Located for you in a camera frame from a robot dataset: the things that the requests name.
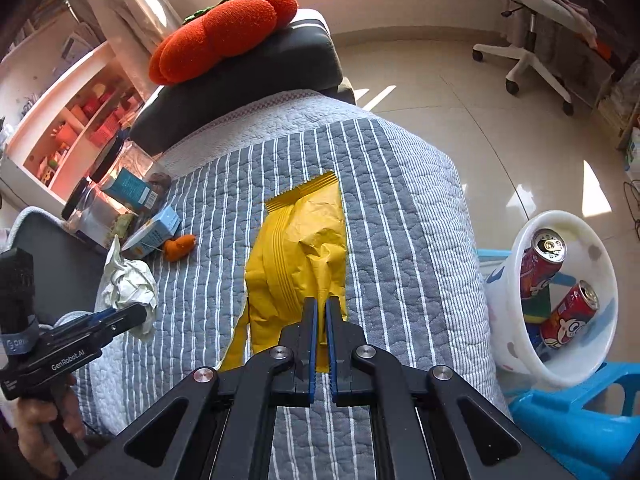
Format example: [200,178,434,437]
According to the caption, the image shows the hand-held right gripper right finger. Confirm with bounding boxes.
[325,296,576,480]

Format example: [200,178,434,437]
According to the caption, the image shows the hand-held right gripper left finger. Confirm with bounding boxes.
[70,297,318,480]

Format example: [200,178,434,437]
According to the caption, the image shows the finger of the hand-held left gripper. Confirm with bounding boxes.
[55,304,149,350]
[52,308,123,335]

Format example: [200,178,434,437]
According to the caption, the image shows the large paper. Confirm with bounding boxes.
[95,234,160,342]

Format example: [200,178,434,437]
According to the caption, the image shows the yellow snack wrapper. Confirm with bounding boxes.
[218,171,349,373]

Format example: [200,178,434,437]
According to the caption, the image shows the white dotted plastic bin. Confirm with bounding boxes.
[482,210,619,389]

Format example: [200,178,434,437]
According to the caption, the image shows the yellow sponge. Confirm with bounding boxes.
[522,297,551,325]

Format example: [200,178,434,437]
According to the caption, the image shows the red can white lettering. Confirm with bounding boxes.
[520,228,567,301]

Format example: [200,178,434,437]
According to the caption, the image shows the red can cartoon face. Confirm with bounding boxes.
[540,280,600,351]

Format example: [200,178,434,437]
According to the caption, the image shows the person's left hand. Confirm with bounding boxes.
[12,385,87,458]

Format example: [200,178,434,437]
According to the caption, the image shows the dark grey backrest cushion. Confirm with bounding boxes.
[10,210,108,321]

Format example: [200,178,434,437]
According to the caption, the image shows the orange crumpled wrapper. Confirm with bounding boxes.
[164,234,197,262]

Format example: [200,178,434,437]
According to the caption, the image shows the teal white carton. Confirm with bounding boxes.
[120,205,182,260]

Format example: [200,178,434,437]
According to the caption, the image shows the clear jar with nuts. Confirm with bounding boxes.
[61,177,138,253]

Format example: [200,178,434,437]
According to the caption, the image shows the clear jar teal label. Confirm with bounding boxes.
[90,137,173,211]

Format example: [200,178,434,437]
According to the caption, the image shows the grey striped quilt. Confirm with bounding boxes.
[10,87,511,480]

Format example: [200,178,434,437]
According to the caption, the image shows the white bookshelf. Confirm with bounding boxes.
[0,42,151,201]

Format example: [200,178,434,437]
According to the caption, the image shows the blue plastic stool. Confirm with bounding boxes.
[475,247,640,480]

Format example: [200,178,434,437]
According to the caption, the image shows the dark grey seat cushion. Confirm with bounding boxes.
[129,8,356,158]

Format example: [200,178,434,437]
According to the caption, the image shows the red pumpkin cushion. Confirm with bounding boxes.
[148,0,299,86]

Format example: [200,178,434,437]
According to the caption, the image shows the sheer curtain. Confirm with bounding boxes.
[60,0,176,66]

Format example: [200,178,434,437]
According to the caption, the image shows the white office chair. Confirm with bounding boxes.
[462,0,601,116]

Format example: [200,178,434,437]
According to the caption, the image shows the pink clothes on chair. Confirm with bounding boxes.
[475,0,601,48]

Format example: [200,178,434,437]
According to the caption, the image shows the black floor cables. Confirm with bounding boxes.
[621,180,640,261]

